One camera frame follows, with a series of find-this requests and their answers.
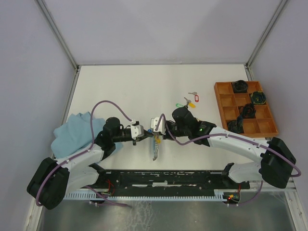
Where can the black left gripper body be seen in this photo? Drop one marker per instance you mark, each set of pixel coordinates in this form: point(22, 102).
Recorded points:
point(124, 136)

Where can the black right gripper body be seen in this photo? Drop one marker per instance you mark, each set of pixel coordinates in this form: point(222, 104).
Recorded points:
point(175, 131)

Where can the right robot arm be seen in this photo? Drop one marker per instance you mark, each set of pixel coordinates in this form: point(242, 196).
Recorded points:
point(271, 161)

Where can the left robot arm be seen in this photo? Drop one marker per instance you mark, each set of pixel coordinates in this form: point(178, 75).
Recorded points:
point(54, 179)

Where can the green key tag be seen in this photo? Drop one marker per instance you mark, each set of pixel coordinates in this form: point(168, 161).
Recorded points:
point(178, 105)

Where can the light blue cloth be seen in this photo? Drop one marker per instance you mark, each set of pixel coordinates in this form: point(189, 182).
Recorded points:
point(72, 136)

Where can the wooden compartment tray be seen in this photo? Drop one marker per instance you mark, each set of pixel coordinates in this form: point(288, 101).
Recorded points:
point(262, 126)

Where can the dark floral scrunchie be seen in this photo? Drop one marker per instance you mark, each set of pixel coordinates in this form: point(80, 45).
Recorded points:
point(236, 126)

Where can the black orange scrunchie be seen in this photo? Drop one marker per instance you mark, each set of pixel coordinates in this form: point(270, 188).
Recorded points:
point(247, 111)

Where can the black scrunchie top compartment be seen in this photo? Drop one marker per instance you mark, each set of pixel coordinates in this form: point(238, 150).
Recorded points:
point(239, 86)

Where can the green yellow scrunchie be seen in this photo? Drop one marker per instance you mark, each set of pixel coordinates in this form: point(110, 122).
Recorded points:
point(258, 98)

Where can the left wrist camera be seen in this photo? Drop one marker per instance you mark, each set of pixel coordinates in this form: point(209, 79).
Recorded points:
point(137, 130)

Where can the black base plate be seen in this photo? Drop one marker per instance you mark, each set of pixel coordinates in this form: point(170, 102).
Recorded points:
point(203, 178)

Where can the light blue cable duct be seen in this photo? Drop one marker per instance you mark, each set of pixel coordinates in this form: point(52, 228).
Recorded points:
point(90, 195)

